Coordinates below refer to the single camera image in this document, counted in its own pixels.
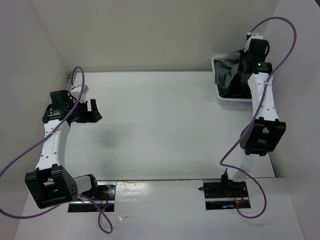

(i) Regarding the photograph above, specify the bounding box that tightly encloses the grey pleated skirt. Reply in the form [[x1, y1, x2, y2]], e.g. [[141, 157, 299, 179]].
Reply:
[[212, 51, 241, 90]]

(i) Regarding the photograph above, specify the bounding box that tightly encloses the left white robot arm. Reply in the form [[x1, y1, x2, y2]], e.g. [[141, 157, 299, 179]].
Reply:
[[25, 86, 102, 209]]

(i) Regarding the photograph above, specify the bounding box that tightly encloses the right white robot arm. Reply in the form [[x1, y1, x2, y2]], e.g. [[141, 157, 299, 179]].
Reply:
[[219, 34, 286, 197]]

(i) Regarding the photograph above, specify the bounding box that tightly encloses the white plastic laundry basket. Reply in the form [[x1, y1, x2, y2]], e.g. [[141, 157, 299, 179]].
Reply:
[[211, 54, 252, 105]]

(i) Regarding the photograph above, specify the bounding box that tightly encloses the black skirt in basket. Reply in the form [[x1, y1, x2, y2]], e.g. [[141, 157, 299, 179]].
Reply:
[[218, 73, 252, 99]]

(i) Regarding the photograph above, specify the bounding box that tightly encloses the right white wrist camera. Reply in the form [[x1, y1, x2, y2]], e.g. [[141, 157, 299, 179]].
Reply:
[[243, 32, 263, 52]]

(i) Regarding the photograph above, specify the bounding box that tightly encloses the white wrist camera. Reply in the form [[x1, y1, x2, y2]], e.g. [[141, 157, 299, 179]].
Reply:
[[70, 84, 89, 103], [243, 32, 263, 52]]

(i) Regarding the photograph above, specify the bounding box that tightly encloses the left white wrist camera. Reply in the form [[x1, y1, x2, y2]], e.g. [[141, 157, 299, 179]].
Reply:
[[70, 84, 89, 103]]

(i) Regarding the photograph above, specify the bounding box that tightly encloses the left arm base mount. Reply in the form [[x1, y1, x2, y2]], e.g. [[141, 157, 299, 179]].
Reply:
[[67, 181, 117, 213]]

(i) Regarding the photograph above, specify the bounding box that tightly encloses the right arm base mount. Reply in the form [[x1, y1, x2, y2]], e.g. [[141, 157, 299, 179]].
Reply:
[[198, 180, 251, 211]]

